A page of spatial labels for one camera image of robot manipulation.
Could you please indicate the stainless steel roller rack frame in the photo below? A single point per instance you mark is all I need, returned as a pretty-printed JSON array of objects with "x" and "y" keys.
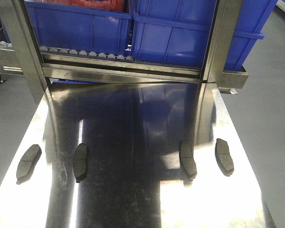
[{"x": 39, "y": 67}]

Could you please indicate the left blue plastic crate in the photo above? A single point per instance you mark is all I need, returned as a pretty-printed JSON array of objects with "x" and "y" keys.
[{"x": 81, "y": 28}]

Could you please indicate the right blue plastic crate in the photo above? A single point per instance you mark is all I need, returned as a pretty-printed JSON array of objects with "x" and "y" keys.
[{"x": 177, "y": 31}]

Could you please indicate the red bag in crate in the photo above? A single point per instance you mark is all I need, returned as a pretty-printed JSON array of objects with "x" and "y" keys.
[{"x": 111, "y": 5}]

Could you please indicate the steel table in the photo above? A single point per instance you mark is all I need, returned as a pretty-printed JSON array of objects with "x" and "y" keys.
[{"x": 134, "y": 178}]

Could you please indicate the blue plastic crate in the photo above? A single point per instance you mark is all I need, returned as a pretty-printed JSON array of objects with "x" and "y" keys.
[
  {"x": 81, "y": 28},
  {"x": 177, "y": 31}
]

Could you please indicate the grey brake pad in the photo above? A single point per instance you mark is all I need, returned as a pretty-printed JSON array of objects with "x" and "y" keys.
[
  {"x": 187, "y": 162},
  {"x": 27, "y": 163},
  {"x": 80, "y": 162},
  {"x": 223, "y": 157}
]

